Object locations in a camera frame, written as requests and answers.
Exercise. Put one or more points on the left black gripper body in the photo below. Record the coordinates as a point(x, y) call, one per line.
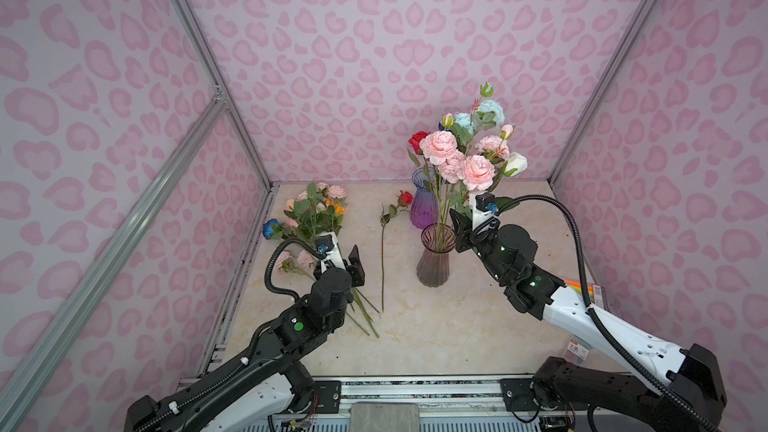
point(356, 273)

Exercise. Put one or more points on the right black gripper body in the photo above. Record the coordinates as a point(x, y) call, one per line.
point(466, 239)

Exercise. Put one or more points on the smoky pink glass vase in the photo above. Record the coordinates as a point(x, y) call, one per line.
point(433, 268)

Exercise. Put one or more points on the purple blue glass vase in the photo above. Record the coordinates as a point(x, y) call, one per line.
point(424, 208)

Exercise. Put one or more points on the pink flower sprig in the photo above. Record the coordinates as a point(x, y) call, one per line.
point(477, 170)

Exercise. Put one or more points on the small red rose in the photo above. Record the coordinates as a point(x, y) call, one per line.
point(403, 204)

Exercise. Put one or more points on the pink carnation sprig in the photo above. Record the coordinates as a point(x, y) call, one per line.
point(443, 159)

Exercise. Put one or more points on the red rose long stem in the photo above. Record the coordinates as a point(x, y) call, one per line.
point(415, 142)

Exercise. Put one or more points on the light blue flower sprig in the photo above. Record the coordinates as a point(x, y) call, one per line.
point(485, 114)

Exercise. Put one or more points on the white rose long stem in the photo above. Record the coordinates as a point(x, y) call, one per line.
point(513, 166)

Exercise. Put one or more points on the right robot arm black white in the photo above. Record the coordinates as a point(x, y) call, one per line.
point(664, 385)

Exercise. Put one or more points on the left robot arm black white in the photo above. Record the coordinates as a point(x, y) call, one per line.
point(267, 377)

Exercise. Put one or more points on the pink flower sprig low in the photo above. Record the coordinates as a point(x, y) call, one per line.
point(302, 264)

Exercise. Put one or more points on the orange flower stem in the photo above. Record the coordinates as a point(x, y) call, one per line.
point(338, 206)

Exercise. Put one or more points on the small clock card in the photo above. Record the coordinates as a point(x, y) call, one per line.
point(576, 352)

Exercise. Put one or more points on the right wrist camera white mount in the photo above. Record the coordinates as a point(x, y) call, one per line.
point(484, 210)

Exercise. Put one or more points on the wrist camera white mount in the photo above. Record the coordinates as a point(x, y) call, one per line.
point(484, 210)
point(327, 246)

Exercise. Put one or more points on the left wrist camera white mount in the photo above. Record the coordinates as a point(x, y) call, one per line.
point(327, 246)

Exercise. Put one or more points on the blue flower at wall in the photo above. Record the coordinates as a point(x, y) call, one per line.
point(272, 229)

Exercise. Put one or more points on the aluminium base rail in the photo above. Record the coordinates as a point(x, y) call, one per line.
point(449, 403)

